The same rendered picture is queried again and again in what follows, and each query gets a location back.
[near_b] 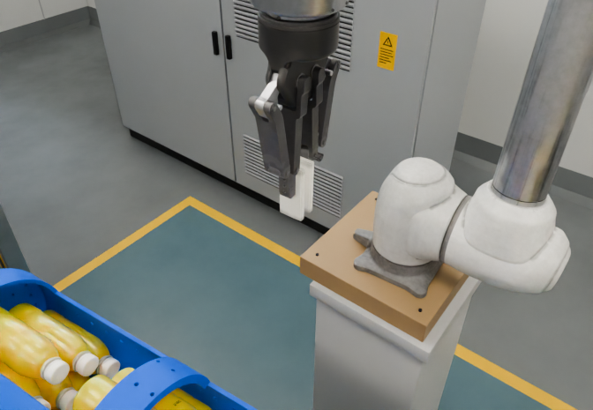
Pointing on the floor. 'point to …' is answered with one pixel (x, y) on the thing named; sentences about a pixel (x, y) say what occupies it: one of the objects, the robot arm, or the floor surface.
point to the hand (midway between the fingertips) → (296, 188)
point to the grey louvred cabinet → (232, 154)
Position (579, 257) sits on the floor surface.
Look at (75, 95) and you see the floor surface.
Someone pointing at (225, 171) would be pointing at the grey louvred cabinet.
